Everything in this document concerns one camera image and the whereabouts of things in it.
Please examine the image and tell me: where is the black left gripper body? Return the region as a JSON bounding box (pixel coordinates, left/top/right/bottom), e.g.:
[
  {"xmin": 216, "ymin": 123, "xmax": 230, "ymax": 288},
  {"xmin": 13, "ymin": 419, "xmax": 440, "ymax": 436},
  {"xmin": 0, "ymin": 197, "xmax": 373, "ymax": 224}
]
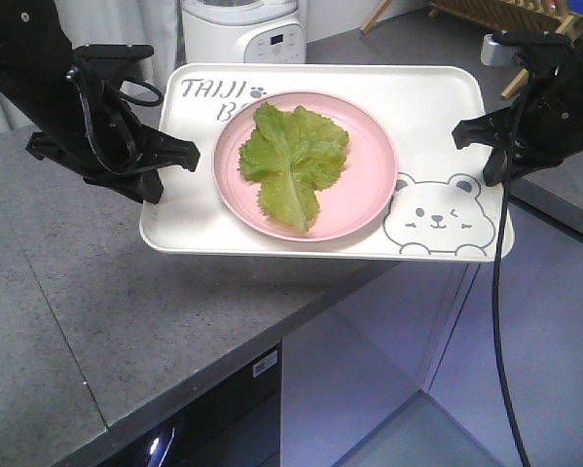
[{"xmin": 25, "ymin": 91, "xmax": 158, "ymax": 179}]

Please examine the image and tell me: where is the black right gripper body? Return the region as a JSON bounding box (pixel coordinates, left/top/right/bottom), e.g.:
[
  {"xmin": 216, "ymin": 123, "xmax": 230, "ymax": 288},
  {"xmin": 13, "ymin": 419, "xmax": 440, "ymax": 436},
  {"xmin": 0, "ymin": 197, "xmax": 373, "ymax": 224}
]
[{"xmin": 507, "ymin": 74, "xmax": 583, "ymax": 170}]

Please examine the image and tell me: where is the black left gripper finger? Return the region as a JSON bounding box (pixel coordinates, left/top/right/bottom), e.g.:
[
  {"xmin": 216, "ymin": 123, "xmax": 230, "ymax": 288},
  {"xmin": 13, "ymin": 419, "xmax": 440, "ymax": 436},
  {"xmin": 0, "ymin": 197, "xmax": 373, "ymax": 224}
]
[
  {"xmin": 149, "ymin": 130, "xmax": 200, "ymax": 172},
  {"xmin": 84, "ymin": 169, "xmax": 164, "ymax": 203}
]

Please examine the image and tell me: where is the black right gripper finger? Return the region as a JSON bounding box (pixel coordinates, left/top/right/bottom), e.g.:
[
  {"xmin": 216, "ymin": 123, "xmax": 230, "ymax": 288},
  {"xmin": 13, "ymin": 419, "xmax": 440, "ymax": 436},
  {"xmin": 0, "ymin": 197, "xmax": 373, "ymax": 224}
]
[
  {"xmin": 452, "ymin": 109, "xmax": 519, "ymax": 150},
  {"xmin": 482, "ymin": 149, "xmax": 562, "ymax": 187}
]

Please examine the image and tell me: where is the green lettuce leaf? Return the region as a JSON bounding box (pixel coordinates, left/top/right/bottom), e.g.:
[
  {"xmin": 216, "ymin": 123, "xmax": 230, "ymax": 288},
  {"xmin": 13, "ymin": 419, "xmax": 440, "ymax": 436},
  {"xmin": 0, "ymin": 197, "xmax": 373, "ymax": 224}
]
[{"xmin": 238, "ymin": 102, "xmax": 349, "ymax": 232}]

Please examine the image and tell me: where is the pink round plate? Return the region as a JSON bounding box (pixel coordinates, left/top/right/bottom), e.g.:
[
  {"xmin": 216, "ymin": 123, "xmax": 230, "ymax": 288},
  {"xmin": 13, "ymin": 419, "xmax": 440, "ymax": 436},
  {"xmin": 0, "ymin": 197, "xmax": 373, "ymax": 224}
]
[{"xmin": 212, "ymin": 91, "xmax": 397, "ymax": 242}]

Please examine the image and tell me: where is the cream bear serving tray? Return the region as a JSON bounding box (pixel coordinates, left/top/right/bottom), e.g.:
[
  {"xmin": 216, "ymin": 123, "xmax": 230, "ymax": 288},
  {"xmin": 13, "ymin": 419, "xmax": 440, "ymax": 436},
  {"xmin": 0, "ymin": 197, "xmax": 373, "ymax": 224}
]
[{"xmin": 139, "ymin": 63, "xmax": 514, "ymax": 263}]

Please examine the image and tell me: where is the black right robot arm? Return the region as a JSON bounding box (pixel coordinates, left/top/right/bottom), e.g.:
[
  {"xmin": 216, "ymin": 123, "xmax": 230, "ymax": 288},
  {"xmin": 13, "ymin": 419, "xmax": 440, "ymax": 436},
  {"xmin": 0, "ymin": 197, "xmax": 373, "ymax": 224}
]
[{"xmin": 453, "ymin": 30, "xmax": 583, "ymax": 186}]

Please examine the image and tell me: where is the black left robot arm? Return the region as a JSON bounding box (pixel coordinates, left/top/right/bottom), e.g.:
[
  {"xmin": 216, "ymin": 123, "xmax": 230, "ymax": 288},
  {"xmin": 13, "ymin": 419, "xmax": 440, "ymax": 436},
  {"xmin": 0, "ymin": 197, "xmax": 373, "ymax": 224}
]
[{"xmin": 0, "ymin": 1, "xmax": 200, "ymax": 203}]

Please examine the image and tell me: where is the wooden dish rack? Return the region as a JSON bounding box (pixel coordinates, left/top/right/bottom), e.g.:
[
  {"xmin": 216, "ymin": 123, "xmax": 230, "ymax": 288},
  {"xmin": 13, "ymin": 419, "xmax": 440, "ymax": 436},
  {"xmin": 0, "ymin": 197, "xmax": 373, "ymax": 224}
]
[{"xmin": 361, "ymin": 1, "xmax": 583, "ymax": 103}]

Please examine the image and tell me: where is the white rice cooker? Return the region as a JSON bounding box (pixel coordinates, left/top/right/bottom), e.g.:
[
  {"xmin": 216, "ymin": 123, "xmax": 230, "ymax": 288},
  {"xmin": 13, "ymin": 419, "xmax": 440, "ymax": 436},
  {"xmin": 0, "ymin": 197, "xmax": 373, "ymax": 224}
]
[{"xmin": 181, "ymin": 1, "xmax": 306, "ymax": 64}]

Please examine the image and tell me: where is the black disinfection cabinet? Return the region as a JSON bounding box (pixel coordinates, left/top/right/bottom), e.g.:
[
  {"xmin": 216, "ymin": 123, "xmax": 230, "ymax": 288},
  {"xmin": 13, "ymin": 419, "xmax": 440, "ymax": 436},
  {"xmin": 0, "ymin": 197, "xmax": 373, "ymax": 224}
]
[{"xmin": 101, "ymin": 343, "xmax": 283, "ymax": 467}]

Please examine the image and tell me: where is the grey cabinet door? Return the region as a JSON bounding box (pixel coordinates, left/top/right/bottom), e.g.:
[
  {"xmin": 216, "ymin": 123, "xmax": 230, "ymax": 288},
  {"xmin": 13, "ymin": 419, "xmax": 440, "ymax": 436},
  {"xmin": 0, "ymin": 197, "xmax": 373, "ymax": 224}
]
[{"xmin": 281, "ymin": 263, "xmax": 487, "ymax": 466}]

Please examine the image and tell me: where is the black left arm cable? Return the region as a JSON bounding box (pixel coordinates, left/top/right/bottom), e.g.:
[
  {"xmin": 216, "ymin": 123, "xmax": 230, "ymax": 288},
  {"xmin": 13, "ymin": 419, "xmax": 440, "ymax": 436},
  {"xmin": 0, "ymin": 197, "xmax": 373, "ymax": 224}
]
[{"xmin": 65, "ymin": 60, "xmax": 164, "ymax": 176}]

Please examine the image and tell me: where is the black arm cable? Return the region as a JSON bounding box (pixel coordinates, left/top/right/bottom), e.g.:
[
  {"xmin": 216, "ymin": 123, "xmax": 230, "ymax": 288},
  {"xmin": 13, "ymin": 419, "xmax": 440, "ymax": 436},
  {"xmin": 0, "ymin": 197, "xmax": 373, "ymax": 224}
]
[
  {"xmin": 65, "ymin": 60, "xmax": 164, "ymax": 176},
  {"xmin": 490, "ymin": 72, "xmax": 533, "ymax": 467}
]

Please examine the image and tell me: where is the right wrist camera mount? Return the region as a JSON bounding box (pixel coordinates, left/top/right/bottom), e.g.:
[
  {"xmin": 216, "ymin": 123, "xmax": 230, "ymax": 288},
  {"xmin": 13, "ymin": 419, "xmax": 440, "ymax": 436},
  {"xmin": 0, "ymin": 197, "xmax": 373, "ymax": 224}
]
[{"xmin": 480, "ymin": 30, "xmax": 572, "ymax": 67}]

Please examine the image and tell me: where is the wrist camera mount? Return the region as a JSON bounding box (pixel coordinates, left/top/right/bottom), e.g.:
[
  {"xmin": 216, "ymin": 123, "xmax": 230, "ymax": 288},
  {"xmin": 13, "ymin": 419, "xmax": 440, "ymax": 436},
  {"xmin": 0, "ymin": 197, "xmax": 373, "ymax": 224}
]
[
  {"xmin": 480, "ymin": 30, "xmax": 572, "ymax": 67},
  {"xmin": 74, "ymin": 44, "xmax": 154, "ymax": 76}
]

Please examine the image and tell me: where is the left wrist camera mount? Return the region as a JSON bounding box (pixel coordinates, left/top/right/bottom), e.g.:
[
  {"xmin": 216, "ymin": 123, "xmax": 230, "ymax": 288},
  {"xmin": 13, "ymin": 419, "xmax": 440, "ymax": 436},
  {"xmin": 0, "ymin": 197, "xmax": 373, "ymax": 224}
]
[{"xmin": 74, "ymin": 44, "xmax": 154, "ymax": 76}]

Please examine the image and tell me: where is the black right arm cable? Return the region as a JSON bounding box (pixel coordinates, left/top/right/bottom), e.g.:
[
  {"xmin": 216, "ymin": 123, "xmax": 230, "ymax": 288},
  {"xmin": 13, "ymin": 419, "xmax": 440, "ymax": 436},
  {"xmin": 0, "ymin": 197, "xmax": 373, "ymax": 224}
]
[{"xmin": 490, "ymin": 72, "xmax": 533, "ymax": 467}]

